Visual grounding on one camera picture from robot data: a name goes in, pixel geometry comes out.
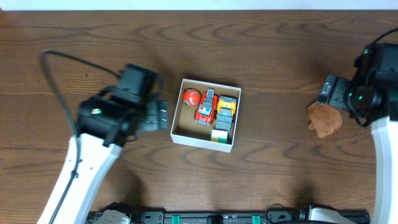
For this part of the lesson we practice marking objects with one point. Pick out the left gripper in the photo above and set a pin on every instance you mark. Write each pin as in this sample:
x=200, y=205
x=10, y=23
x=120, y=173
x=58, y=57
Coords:
x=156, y=115

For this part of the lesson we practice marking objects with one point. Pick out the white cardboard box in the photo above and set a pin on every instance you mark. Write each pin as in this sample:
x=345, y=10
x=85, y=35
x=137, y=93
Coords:
x=186, y=131

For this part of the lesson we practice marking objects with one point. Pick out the red and white ball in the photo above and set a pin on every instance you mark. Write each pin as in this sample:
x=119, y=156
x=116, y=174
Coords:
x=191, y=97

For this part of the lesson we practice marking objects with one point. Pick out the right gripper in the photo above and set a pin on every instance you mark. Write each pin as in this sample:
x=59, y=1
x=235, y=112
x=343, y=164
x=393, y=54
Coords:
x=334, y=92

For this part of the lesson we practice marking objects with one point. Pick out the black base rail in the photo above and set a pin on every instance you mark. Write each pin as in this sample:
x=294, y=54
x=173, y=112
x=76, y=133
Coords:
x=275, y=213

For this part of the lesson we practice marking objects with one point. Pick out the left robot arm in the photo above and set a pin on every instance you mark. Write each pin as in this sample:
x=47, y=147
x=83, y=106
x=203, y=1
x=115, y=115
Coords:
x=106, y=121

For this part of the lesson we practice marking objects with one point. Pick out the red toy fire truck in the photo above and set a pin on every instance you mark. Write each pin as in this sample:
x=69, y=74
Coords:
x=206, y=111

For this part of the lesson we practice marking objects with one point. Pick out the multicolour puzzle cube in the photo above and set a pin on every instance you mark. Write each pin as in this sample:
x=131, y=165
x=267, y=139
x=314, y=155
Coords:
x=220, y=136

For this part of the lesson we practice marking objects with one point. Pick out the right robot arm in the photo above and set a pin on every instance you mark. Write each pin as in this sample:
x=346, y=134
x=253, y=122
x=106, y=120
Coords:
x=371, y=99

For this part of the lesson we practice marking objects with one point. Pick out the yellow and grey toy truck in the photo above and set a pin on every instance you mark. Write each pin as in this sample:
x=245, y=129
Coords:
x=226, y=110

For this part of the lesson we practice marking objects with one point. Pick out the brown plush toy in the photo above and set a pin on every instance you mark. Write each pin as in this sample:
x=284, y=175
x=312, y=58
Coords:
x=324, y=119

